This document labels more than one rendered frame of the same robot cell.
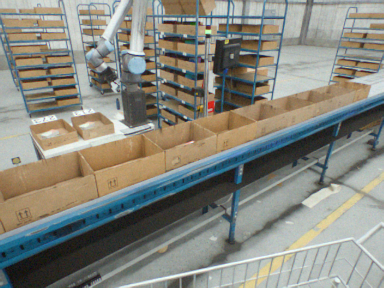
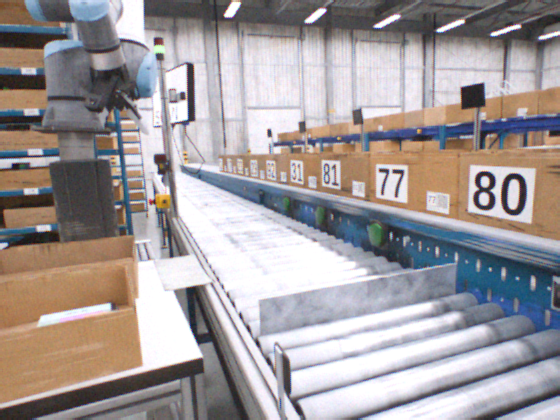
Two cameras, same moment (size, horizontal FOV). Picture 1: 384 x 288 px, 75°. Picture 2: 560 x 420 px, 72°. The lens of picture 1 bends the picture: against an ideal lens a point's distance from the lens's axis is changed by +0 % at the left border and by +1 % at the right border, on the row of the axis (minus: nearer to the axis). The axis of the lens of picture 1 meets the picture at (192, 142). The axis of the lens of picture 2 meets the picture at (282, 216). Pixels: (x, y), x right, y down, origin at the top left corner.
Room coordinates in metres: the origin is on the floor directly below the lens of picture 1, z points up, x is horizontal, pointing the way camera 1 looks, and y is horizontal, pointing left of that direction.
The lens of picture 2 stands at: (1.37, 1.65, 1.08)
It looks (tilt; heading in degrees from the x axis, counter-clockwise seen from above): 10 degrees down; 287
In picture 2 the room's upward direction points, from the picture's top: 3 degrees counter-clockwise
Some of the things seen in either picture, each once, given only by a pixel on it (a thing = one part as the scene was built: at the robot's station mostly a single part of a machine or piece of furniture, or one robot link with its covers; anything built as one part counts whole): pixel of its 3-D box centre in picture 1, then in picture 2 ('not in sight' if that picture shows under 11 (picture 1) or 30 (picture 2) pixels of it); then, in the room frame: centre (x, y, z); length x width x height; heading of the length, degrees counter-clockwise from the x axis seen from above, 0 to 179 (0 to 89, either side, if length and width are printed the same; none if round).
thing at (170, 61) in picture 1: (176, 59); not in sight; (3.66, 0.24, 1.19); 0.40 x 0.30 x 0.10; 36
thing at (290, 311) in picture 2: not in sight; (366, 300); (1.44, 0.89, 0.76); 0.46 x 0.01 x 0.09; 37
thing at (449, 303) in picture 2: not in sight; (375, 324); (1.42, 0.91, 0.72); 0.52 x 0.05 x 0.05; 37
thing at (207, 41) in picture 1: (206, 85); (168, 149); (2.55, -0.13, 1.11); 0.12 x 0.05 x 0.88; 127
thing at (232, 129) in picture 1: (223, 131); (329, 170); (1.71, -0.23, 0.97); 0.39 x 0.29 x 0.17; 127
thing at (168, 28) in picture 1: (174, 27); not in sight; (3.66, 0.25, 1.59); 0.40 x 0.30 x 0.10; 35
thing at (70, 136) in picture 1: (53, 133); (14, 330); (2.00, 1.21, 0.80); 0.38 x 0.28 x 0.10; 42
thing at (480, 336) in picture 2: not in sight; (419, 356); (1.34, 1.02, 0.72); 0.52 x 0.05 x 0.05; 37
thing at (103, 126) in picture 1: (92, 125); (55, 273); (2.20, 0.94, 0.80); 0.38 x 0.28 x 0.10; 38
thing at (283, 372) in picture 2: (17, 164); (283, 388); (1.51, 1.23, 0.78); 0.05 x 0.01 x 0.11; 127
